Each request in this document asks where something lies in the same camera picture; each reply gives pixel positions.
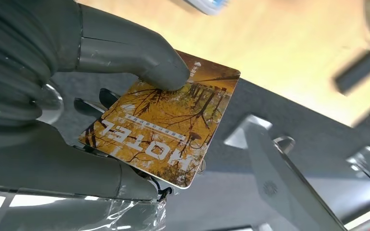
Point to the black card reader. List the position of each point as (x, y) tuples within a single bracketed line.
[(357, 72)]

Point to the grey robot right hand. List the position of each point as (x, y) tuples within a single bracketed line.
[(44, 159)]

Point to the white ID card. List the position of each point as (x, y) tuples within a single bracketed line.
[(209, 6)]

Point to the grey kiosk stand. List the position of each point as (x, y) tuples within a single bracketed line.
[(284, 191)]

